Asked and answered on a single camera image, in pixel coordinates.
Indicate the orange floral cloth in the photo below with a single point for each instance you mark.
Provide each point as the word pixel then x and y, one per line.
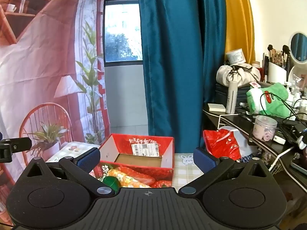
pixel 125 180

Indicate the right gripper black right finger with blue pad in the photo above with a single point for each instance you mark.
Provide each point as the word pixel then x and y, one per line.
pixel 214 170

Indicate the green plush toy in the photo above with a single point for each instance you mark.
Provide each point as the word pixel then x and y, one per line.
pixel 271 101

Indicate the printed room scene backdrop cloth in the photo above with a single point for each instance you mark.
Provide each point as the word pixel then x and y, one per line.
pixel 52 81

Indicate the dark framed window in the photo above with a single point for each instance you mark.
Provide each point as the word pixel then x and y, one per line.
pixel 121 37

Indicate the yellow curtain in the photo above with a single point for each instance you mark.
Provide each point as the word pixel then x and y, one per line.
pixel 240 28

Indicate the teal curtain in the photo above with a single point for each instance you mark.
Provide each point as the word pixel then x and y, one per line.
pixel 183 44

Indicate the white makeup brush holder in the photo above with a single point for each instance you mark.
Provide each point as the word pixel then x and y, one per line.
pixel 276 74

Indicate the red plastic bag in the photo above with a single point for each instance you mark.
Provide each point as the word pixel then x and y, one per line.
pixel 222 143

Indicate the red strawberry cardboard box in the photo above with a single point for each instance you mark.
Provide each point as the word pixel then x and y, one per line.
pixel 148 159

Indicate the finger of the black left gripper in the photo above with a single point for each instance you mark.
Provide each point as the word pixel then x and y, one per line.
pixel 10 146

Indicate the white wire rack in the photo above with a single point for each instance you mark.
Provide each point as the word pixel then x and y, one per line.
pixel 282 154

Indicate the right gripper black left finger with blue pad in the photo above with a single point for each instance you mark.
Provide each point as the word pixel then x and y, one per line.
pixel 78 169

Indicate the white spray bottle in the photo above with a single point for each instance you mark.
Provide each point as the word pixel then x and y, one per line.
pixel 232 97

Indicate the clear jar pink contents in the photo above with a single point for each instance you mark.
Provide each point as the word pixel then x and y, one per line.
pixel 264 128

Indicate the small white box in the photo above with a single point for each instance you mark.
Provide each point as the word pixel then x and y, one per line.
pixel 216 107

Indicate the green round soft object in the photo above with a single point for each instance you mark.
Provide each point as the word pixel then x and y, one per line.
pixel 112 182

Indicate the white drawstring bag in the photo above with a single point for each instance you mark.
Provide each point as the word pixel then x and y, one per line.
pixel 242 74

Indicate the checkered bunny tablecloth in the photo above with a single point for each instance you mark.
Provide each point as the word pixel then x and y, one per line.
pixel 185 170

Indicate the black desk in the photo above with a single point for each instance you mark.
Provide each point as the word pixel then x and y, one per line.
pixel 296 176

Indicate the round white vanity mirror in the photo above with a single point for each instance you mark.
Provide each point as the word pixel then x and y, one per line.
pixel 297 46

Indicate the white paper roll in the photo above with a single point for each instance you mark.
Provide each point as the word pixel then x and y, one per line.
pixel 235 57

